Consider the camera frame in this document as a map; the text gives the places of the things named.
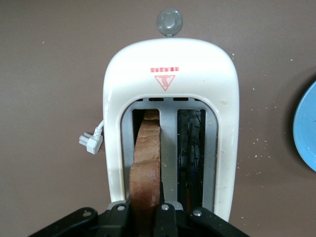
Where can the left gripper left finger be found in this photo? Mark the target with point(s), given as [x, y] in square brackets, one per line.
[116, 222]

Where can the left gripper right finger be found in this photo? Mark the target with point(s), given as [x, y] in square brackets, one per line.
[168, 222]

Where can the brown bread slice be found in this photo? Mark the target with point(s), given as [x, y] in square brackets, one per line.
[145, 153]

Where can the blue plate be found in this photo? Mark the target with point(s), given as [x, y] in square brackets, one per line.
[307, 128]

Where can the white toaster power plug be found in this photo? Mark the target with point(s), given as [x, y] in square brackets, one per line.
[92, 144]

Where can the white two-slot toaster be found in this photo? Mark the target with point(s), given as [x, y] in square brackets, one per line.
[172, 61]

